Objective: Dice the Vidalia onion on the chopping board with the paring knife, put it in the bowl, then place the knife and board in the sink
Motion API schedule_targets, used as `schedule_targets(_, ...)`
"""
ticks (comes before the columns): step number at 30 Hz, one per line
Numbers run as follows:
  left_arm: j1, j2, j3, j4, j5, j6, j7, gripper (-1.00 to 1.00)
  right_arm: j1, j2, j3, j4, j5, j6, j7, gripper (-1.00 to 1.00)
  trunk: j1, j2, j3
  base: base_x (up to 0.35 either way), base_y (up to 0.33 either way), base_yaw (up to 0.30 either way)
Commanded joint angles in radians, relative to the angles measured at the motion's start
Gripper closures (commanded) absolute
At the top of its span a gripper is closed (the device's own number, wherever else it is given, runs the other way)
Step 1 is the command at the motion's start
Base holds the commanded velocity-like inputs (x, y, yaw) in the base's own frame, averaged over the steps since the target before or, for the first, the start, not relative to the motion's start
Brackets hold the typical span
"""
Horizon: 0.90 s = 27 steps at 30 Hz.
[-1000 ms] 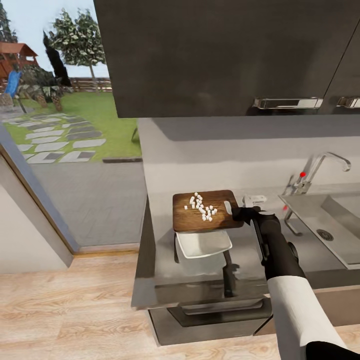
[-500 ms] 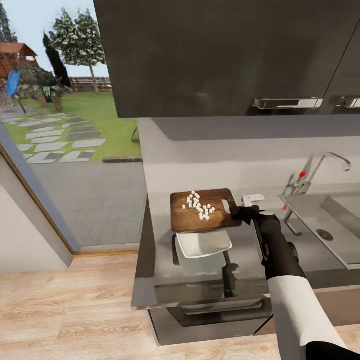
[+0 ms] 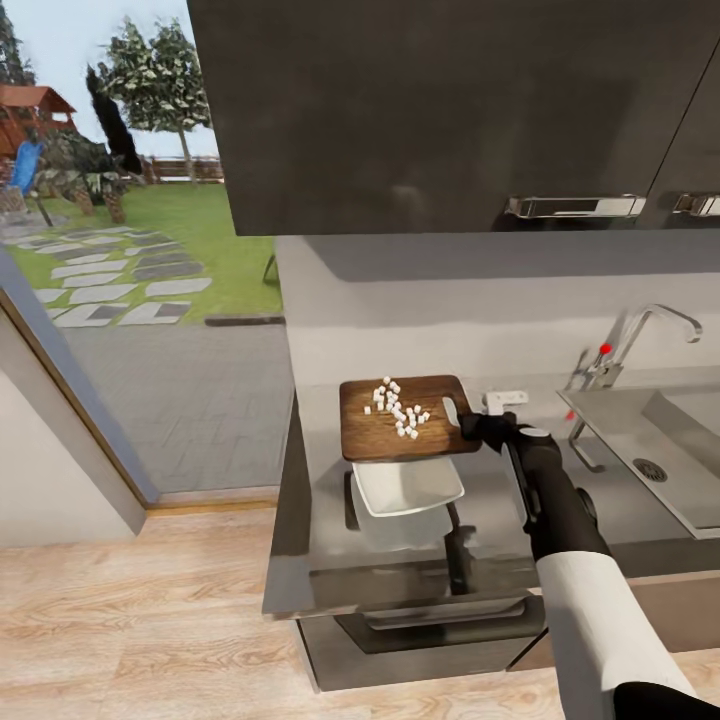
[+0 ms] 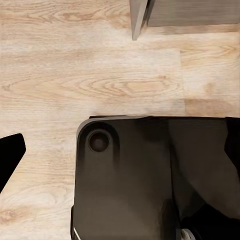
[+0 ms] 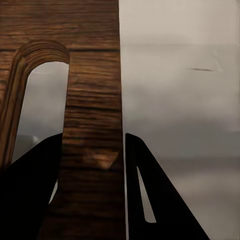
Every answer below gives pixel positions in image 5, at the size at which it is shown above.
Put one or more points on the bowl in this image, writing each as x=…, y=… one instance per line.
x=23, y=144

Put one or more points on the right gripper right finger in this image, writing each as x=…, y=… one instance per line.
x=174, y=219

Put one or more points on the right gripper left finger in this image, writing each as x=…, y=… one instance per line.
x=26, y=188

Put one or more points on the cutting board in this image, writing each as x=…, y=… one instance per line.
x=89, y=203

